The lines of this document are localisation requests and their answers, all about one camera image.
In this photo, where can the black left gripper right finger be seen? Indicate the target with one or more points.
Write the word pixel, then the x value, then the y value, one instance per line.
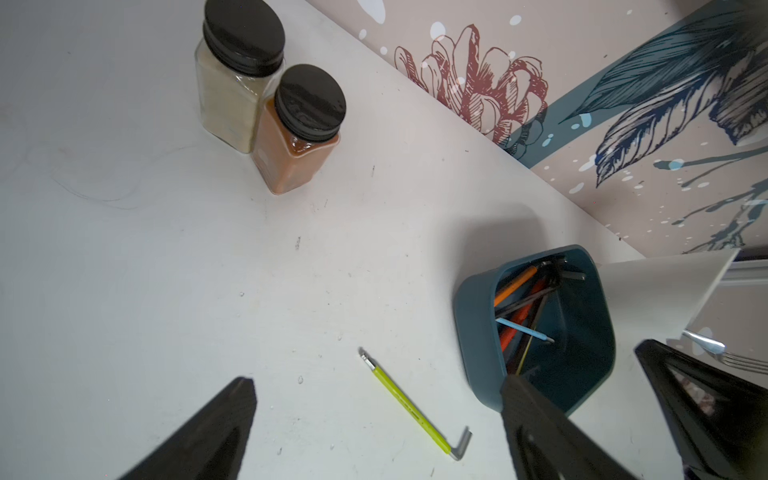
pixel 545 444

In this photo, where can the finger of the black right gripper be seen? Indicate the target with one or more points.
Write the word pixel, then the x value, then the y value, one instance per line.
pixel 718 421

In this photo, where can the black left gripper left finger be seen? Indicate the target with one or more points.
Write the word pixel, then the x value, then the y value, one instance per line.
pixel 211 444

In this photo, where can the green hex key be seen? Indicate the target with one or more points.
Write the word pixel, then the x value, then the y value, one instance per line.
pixel 456 453

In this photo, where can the blue hex key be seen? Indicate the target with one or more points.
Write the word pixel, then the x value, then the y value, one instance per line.
pixel 528 331

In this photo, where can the yellow hex key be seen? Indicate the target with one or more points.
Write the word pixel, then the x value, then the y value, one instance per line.
pixel 526 342

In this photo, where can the orange hex key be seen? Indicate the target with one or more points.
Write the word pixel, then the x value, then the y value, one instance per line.
pixel 514 284

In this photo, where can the black short-bend hex key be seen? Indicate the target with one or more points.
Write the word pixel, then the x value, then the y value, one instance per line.
pixel 556 269

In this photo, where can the teal plastic storage box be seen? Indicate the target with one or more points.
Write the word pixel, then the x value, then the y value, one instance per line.
pixel 575 316

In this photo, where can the metal fork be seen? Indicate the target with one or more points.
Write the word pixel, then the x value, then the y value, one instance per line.
pixel 719 352

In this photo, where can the white utensil holder cup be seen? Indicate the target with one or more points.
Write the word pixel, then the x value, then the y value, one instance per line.
pixel 656 298

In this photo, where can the orange spice jar black lid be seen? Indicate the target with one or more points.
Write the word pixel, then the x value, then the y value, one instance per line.
pixel 298 128

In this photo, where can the cream spice jar black lid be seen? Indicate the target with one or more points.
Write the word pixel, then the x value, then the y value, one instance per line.
pixel 239 58

